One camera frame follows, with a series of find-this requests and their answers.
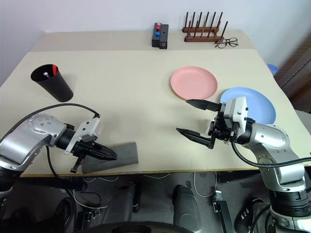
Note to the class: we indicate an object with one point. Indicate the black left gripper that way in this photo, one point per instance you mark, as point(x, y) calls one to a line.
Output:
point(82, 146)

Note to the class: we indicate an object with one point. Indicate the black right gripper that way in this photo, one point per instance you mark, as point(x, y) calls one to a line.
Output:
point(222, 128)

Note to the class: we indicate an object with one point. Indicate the red capped marker pen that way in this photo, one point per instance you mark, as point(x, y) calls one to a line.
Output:
point(54, 70)

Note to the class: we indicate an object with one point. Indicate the black and white marker pen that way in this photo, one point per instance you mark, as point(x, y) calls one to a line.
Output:
point(45, 73)

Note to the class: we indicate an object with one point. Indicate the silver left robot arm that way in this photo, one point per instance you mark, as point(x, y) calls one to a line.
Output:
point(24, 138)

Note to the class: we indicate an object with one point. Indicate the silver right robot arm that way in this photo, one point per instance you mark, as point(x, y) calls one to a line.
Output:
point(269, 136)

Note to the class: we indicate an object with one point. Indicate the pink plate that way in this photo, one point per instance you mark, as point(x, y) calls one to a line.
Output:
point(192, 82)

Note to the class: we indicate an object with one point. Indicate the light blue plate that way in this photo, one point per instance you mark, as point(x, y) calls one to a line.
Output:
point(260, 106)

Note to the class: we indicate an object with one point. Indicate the black plastic cup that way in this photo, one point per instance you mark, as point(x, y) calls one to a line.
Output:
point(56, 89)

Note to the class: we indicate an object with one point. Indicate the thin dark framed eyeglasses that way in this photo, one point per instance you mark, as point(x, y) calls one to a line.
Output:
point(221, 44)

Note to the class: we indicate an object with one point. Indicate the brown wooden peg rack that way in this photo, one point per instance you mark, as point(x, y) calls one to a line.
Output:
point(199, 38)

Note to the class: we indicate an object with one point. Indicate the blue round container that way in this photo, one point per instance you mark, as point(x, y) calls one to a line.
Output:
point(272, 70)

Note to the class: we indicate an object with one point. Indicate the black box with coloured buttons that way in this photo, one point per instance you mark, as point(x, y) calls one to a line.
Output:
point(155, 40)

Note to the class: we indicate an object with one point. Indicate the dark rounded shape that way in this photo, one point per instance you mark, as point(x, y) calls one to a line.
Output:
point(187, 211)

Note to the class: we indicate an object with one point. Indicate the black metal bar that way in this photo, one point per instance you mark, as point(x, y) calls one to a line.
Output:
point(224, 216)

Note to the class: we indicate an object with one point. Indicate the dark striped fabric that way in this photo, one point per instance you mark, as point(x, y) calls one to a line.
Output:
point(296, 68)

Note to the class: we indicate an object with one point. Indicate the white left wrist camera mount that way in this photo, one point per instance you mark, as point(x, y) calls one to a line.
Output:
point(87, 126)

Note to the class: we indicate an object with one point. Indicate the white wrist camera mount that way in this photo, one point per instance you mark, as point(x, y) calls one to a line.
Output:
point(87, 126)
point(239, 106)

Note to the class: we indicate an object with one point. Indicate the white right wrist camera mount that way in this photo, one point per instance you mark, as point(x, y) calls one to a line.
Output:
point(239, 106)

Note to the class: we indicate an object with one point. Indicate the black table frame beam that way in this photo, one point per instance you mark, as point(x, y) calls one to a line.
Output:
point(53, 183)
point(238, 176)

